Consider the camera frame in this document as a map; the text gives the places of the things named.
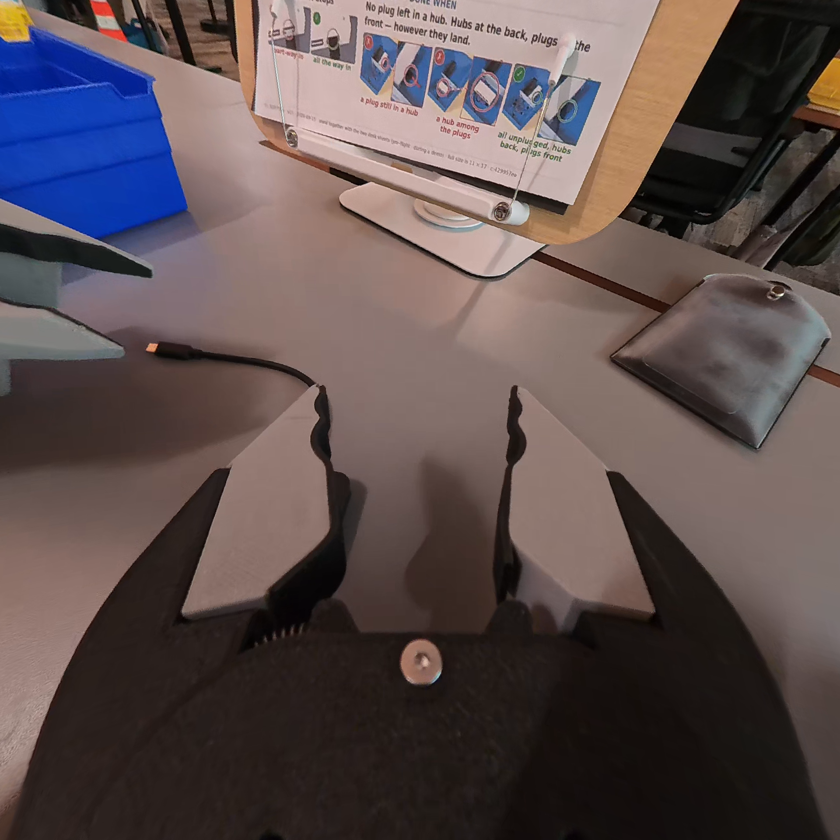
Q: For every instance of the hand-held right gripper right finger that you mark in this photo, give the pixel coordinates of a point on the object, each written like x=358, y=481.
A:
x=571, y=525

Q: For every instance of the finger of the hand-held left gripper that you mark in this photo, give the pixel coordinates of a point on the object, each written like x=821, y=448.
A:
x=46, y=338
x=29, y=282

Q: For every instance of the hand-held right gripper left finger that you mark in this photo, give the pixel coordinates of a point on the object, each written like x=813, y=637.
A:
x=269, y=525

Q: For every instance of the blue storage bin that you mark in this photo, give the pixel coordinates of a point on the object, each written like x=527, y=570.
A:
x=85, y=164

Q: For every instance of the yellow printed box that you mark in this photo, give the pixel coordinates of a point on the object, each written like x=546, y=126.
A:
x=13, y=23

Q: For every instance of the white stand base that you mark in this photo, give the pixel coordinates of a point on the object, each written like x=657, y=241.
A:
x=459, y=249

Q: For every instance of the wooden stand board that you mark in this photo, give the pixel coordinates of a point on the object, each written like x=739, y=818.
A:
x=630, y=184

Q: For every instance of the black chair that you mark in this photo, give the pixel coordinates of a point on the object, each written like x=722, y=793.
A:
x=754, y=98

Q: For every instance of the yellow bin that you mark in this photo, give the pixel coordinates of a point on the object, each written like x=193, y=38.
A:
x=827, y=88

